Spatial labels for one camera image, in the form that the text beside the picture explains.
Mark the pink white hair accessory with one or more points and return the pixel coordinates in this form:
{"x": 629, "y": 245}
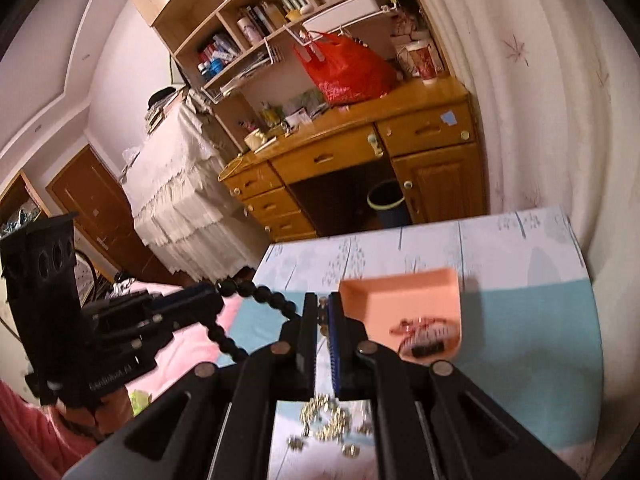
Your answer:
{"x": 435, "y": 334}

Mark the beige mug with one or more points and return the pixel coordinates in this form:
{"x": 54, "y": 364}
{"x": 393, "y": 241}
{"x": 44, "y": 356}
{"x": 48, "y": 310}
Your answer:
{"x": 255, "y": 138}

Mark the black hair clip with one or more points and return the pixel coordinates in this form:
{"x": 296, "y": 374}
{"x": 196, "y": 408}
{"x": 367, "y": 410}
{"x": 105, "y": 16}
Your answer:
{"x": 427, "y": 350}

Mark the white patterned curtain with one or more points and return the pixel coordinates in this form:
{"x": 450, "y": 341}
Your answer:
{"x": 540, "y": 110}

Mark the red plastic bag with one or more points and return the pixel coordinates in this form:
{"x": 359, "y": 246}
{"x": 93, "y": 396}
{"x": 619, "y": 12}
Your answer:
{"x": 350, "y": 70}

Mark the red white paper cup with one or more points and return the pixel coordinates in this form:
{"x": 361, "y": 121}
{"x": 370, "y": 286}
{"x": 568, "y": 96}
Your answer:
{"x": 422, "y": 62}

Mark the black hat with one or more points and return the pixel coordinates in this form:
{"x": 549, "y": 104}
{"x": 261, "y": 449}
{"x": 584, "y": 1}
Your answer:
{"x": 162, "y": 96}

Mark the blue white printed tablecloth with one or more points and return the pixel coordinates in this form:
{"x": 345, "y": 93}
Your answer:
{"x": 525, "y": 320}

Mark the glass door cabinet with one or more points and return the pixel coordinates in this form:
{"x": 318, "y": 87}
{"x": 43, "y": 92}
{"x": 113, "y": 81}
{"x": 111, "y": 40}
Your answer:
{"x": 15, "y": 205}

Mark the pink blanket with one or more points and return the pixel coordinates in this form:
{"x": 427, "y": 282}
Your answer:
{"x": 200, "y": 340}

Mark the brown wooden door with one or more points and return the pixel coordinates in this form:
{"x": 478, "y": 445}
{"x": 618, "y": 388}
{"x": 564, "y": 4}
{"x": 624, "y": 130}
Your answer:
{"x": 100, "y": 210}

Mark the white storage box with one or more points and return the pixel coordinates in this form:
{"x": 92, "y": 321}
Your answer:
{"x": 345, "y": 12}

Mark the white lace cloth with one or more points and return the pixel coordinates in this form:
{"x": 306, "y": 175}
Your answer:
{"x": 180, "y": 200}

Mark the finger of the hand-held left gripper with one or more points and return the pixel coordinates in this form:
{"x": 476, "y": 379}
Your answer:
{"x": 145, "y": 337}
{"x": 195, "y": 299}

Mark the person's left forearm pink sleeve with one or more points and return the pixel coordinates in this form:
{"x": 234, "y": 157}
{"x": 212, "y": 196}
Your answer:
{"x": 30, "y": 435}

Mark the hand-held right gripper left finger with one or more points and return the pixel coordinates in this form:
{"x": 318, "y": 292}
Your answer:
{"x": 306, "y": 350}

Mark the small gold earring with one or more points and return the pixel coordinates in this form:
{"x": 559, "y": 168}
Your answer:
{"x": 351, "y": 450}
{"x": 365, "y": 427}
{"x": 296, "y": 443}

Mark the dark blue trash bin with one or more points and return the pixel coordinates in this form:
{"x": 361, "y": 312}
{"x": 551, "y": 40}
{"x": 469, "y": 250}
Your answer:
{"x": 387, "y": 205}

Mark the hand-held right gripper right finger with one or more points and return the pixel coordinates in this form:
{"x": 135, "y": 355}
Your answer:
{"x": 336, "y": 355}

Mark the wooden desk with drawers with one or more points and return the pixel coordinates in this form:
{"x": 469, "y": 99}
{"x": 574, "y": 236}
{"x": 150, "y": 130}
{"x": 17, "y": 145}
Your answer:
{"x": 350, "y": 150}

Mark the salmon pink tray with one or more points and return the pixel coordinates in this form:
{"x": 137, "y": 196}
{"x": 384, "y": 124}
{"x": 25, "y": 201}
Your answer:
{"x": 400, "y": 300}

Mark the blue sticker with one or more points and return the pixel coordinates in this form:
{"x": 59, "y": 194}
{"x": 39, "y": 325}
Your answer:
{"x": 448, "y": 117}

